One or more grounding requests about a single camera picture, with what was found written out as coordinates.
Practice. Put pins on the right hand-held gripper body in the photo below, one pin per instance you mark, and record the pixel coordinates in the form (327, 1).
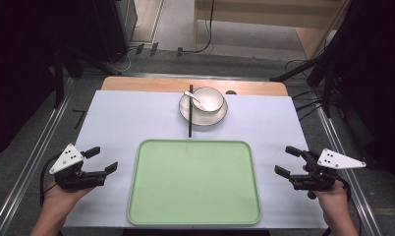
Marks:
(320, 177)

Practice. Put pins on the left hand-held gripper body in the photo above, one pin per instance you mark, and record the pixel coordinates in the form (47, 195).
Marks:
(67, 160)

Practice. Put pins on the person's right hand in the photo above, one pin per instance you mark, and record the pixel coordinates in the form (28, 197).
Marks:
(333, 198)

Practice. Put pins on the person's left hand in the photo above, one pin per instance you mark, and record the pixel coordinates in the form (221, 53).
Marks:
(58, 200)

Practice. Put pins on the black angle marker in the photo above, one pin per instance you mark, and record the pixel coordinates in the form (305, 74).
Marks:
(79, 116)

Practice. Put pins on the white table mat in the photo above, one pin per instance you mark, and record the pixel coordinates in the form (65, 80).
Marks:
(120, 124)

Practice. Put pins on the black stand legs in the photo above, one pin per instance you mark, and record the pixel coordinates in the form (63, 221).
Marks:
(293, 72)

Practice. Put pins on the green tray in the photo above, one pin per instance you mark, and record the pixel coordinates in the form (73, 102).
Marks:
(194, 183)

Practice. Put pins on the black chopstick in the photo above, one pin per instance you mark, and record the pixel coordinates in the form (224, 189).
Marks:
(190, 124)

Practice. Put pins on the white bowl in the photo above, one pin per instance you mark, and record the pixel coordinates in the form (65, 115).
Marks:
(215, 96)

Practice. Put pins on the white plate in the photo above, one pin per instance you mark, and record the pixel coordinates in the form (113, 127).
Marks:
(202, 118)

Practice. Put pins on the dark curtain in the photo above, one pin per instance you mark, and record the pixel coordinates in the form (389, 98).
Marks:
(375, 82)
(22, 65)

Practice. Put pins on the white spoon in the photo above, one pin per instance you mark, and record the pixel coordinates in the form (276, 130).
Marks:
(198, 99)

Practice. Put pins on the black cabinet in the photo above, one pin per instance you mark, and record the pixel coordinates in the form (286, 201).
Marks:
(115, 26)

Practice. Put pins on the wooden furniture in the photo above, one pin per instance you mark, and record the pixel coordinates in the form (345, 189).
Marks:
(267, 13)

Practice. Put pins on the metal floor rail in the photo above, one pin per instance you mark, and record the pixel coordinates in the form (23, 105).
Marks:
(349, 177)
(31, 164)

